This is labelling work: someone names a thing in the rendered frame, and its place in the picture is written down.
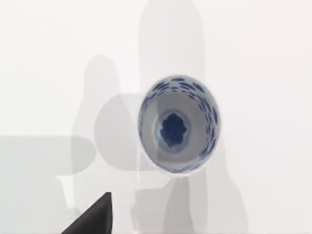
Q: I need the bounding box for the blue and white cup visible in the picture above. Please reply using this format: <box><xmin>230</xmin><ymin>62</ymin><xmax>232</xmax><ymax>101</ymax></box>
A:
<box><xmin>137</xmin><ymin>74</ymin><xmax>222</xmax><ymax>176</ymax></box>

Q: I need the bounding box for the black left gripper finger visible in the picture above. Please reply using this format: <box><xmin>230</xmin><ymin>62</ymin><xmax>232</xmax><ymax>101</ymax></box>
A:
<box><xmin>60</xmin><ymin>192</ymin><xmax>114</xmax><ymax>234</ymax></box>

